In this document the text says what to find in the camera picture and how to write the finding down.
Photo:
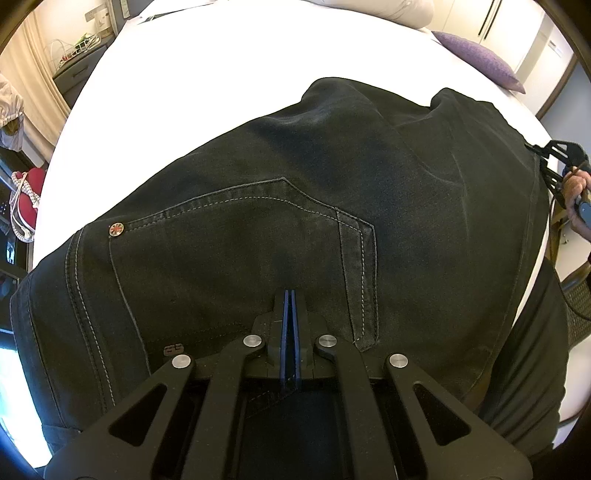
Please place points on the white wardrobe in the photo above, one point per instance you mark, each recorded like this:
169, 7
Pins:
517, 32

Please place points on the white sheeted bed mattress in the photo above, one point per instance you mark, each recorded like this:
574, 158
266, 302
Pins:
184, 92

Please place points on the black denim pants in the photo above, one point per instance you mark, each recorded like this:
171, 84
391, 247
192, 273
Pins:
286, 184

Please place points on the wall switch plate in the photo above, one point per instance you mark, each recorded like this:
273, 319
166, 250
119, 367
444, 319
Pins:
98, 13

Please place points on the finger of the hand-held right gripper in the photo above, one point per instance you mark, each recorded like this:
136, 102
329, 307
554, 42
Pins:
550, 180
570, 150

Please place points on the beige puffer jacket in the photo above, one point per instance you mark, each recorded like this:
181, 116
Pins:
9, 104

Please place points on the wicker chair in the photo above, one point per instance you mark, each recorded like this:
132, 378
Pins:
579, 309

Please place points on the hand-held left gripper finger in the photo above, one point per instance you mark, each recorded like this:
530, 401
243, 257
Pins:
283, 332
293, 332

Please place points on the red and white iron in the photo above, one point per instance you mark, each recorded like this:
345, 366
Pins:
32, 194

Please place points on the grey nightstand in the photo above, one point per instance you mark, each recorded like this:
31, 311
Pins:
76, 76

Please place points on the purple pillow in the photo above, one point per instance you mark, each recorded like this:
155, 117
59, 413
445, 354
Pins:
485, 57

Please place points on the cream curtain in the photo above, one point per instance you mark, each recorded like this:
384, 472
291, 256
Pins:
32, 69

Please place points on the white rolled duvet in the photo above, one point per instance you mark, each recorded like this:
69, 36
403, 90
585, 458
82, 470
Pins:
392, 11

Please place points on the person's right hand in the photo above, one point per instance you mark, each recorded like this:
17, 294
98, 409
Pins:
579, 187

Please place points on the person's dark grey clothing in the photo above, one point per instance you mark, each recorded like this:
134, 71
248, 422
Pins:
526, 360

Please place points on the sliding glass door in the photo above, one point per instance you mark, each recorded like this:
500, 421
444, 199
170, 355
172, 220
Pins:
11, 277

